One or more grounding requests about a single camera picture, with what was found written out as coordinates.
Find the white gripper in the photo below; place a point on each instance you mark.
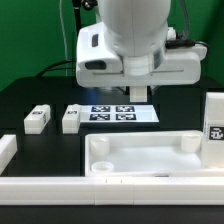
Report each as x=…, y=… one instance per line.
x=115, y=56

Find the white desk top tray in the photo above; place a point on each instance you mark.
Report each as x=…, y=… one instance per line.
x=147, y=154

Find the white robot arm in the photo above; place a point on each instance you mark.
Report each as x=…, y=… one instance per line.
x=134, y=12

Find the white U-shaped border fence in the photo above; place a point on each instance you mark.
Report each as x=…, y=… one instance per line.
x=104, y=190

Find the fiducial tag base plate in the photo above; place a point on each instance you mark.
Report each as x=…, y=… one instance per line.
x=118, y=114

